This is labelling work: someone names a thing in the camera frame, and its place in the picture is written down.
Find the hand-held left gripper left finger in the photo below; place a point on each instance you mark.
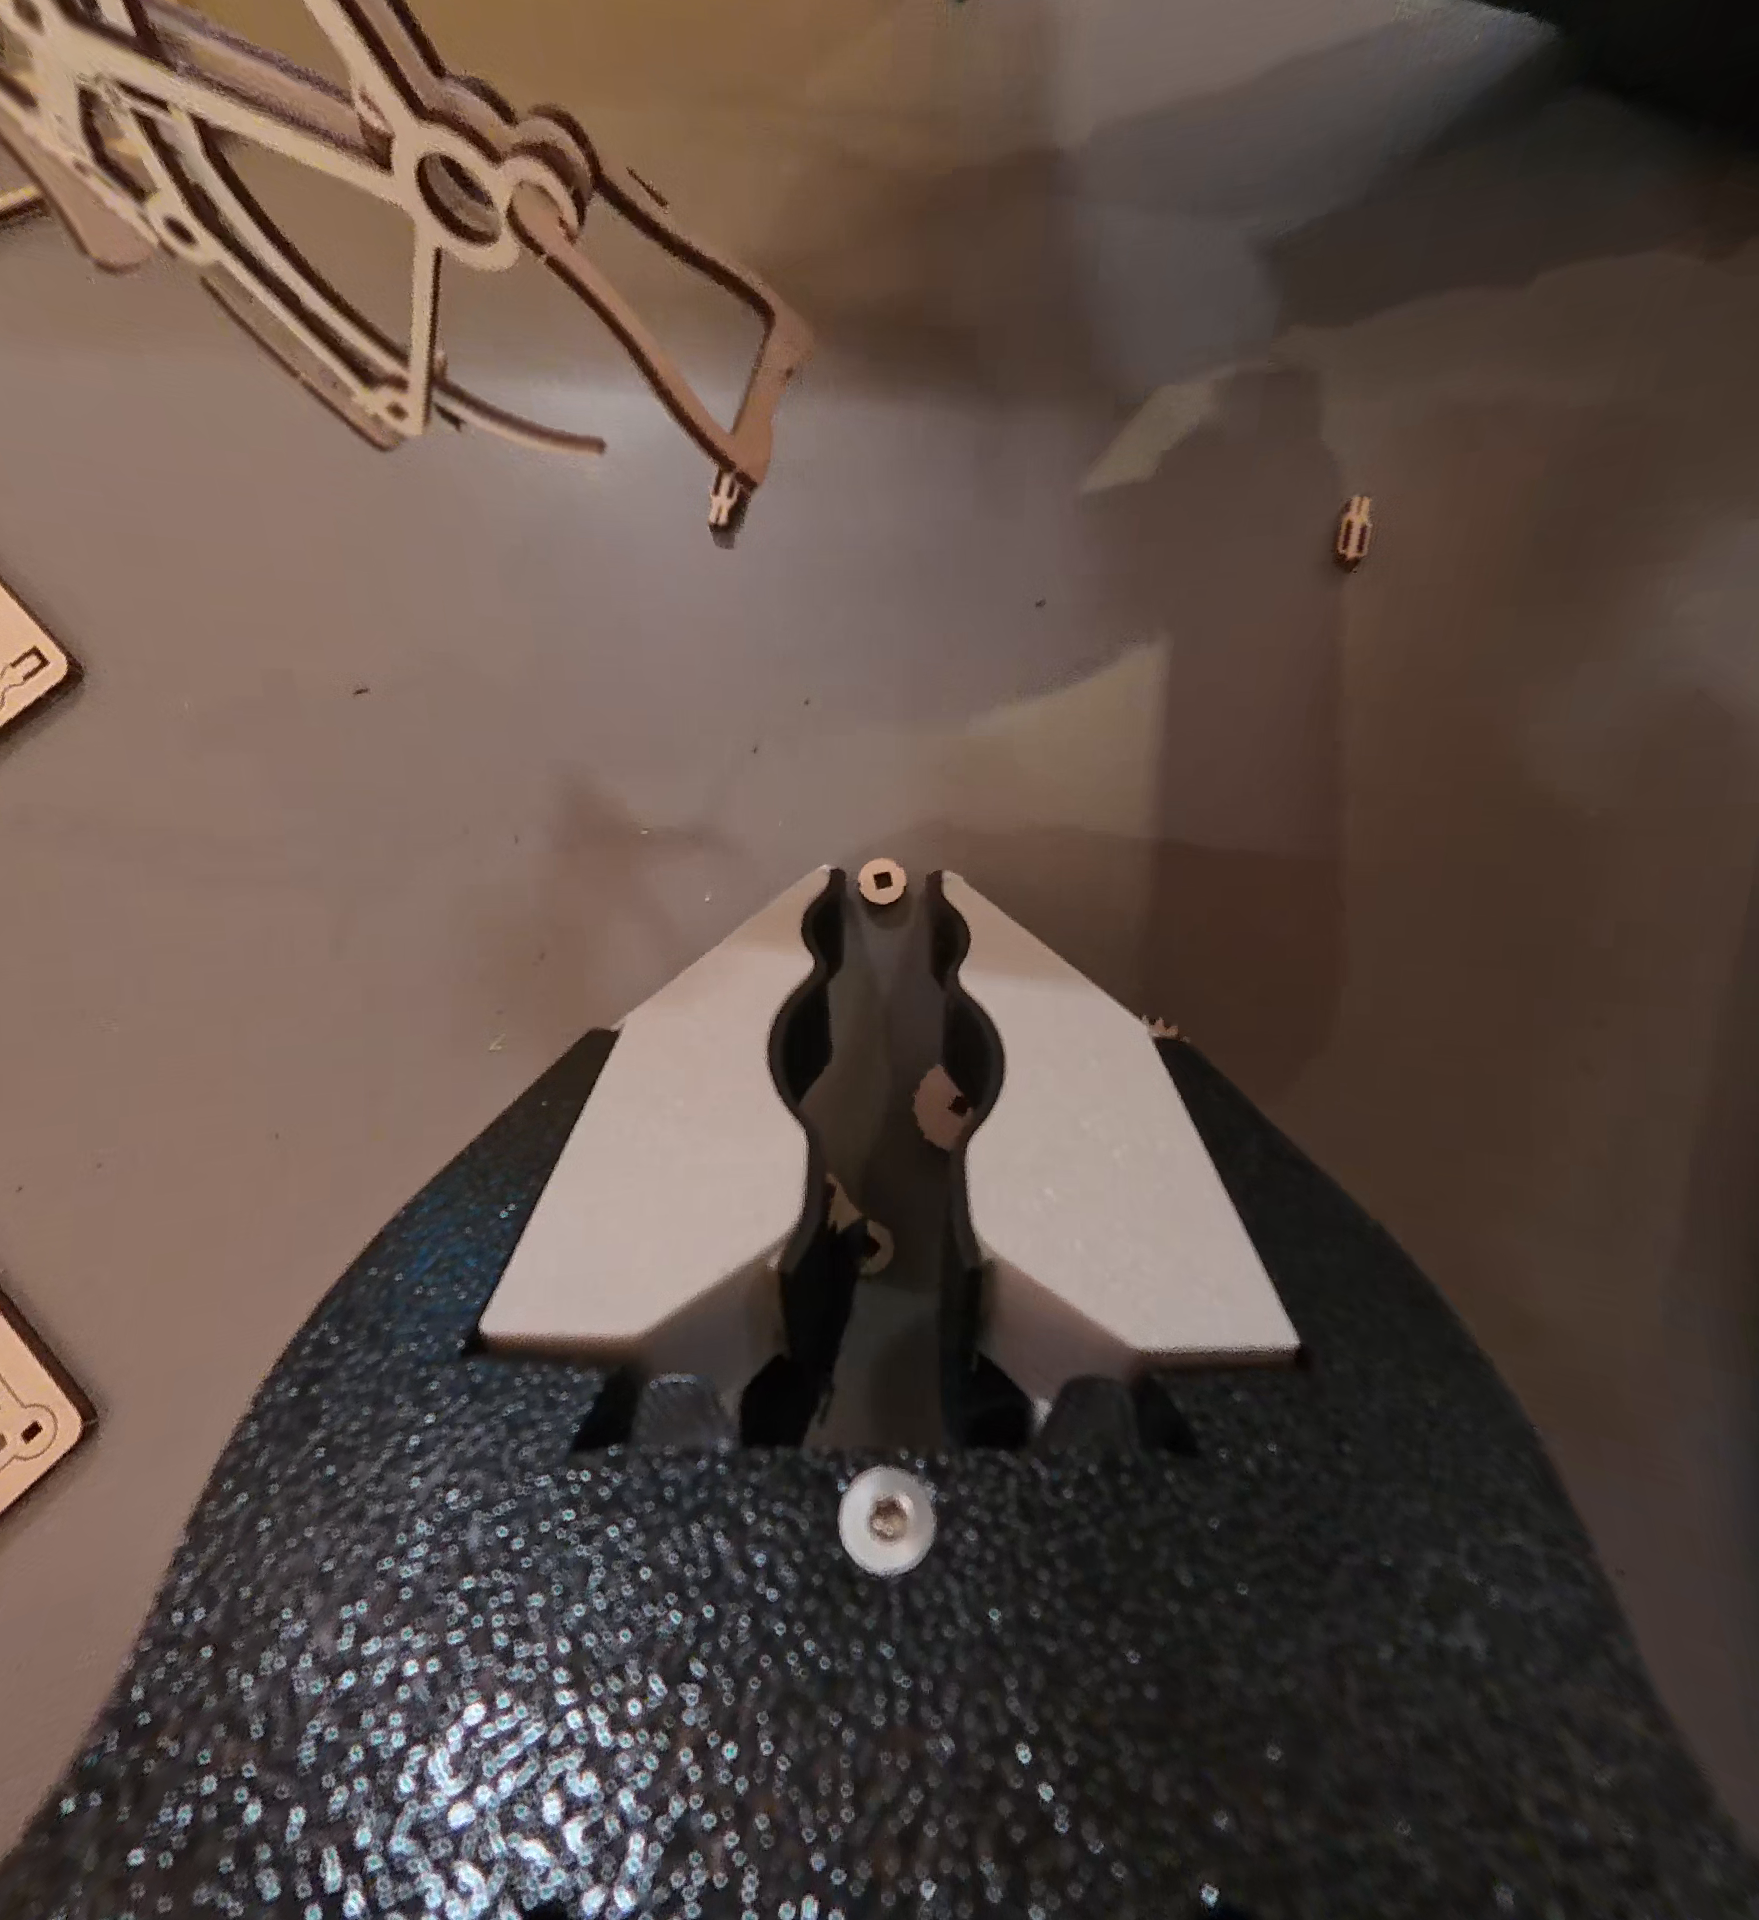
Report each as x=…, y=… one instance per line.
x=654, y=1187

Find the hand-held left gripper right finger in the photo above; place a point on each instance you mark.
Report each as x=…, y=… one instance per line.
x=1121, y=1203

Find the wooden model frame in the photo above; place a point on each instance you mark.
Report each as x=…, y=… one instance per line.
x=430, y=136

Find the wooden parts sheet slotted strips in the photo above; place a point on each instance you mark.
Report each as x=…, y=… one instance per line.
x=23, y=1427

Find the wooden disc square hole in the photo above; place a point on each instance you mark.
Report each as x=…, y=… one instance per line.
x=939, y=1121

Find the small wooden pin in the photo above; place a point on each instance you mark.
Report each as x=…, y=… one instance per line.
x=1359, y=531

